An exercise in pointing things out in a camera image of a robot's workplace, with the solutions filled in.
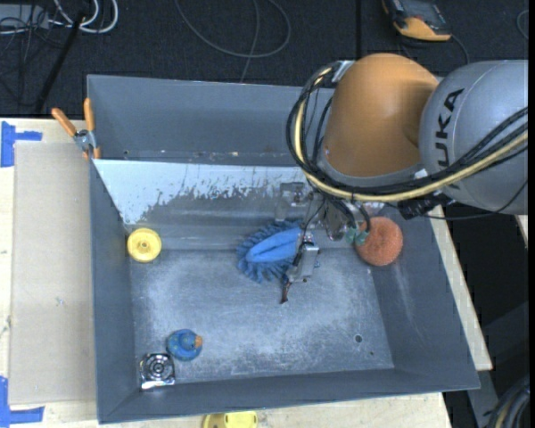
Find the blue toy duck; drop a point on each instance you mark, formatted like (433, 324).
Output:
(183, 345)

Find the yellow flat plastic piece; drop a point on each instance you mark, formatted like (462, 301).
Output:
(229, 420)

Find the grey metal bin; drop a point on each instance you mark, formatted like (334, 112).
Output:
(258, 319)

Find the silver square metal piece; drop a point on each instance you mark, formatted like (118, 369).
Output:
(157, 370)

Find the blue fringed duster mitt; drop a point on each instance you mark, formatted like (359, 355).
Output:
(267, 250)

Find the orange round scrubber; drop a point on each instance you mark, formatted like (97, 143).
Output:
(381, 241)

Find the yellow plastic wheel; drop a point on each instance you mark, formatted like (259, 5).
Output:
(144, 245)

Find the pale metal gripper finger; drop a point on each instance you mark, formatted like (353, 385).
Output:
(307, 261)
(307, 239)

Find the pale flat board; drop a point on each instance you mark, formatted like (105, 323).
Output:
(49, 261)

